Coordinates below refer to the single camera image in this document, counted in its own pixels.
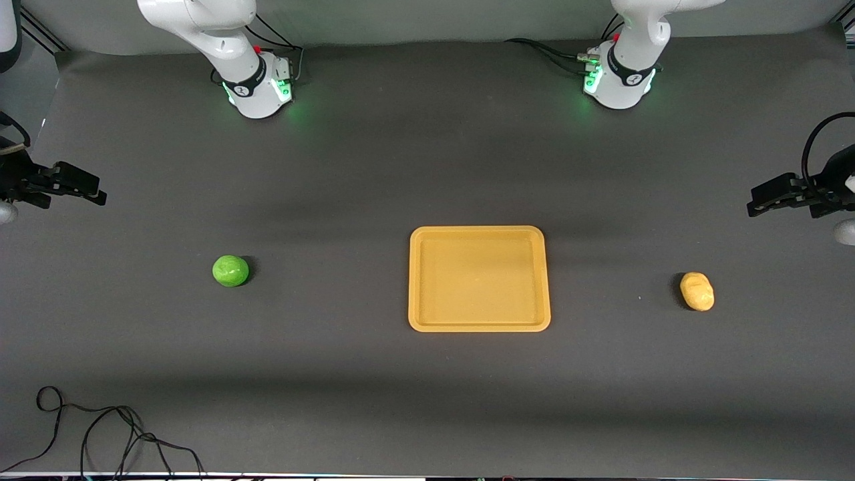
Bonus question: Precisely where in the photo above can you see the yellow potato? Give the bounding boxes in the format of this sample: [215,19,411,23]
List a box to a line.
[679,271,715,312]

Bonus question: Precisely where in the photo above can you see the green apple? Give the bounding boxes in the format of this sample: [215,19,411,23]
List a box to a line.
[212,255,250,288]

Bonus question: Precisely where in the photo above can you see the yellow plastic tray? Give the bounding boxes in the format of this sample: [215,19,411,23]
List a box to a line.
[407,225,552,333]

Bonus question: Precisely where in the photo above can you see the dark grey table mat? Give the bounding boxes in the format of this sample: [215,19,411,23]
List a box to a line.
[0,25,855,476]

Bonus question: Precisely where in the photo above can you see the left arm wrist black cable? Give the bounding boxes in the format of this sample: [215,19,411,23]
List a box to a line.
[801,112,855,196]

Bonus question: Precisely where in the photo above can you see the arm wrist black cable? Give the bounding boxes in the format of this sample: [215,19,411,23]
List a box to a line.
[801,112,855,196]
[0,112,31,153]

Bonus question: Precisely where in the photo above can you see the right arm wrist black cable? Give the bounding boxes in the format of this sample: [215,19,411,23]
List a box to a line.
[0,112,31,153]

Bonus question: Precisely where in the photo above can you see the loose thin black cable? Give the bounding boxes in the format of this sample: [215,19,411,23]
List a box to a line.
[0,385,205,479]

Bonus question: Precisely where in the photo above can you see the right arm base black cables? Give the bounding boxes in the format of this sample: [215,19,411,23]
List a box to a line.
[210,13,305,86]

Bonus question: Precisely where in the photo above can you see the arm base black cables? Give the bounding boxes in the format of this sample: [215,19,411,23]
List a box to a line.
[504,13,625,75]
[210,13,305,86]

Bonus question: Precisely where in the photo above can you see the left arm base black cables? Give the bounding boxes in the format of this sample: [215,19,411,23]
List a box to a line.
[504,13,625,75]

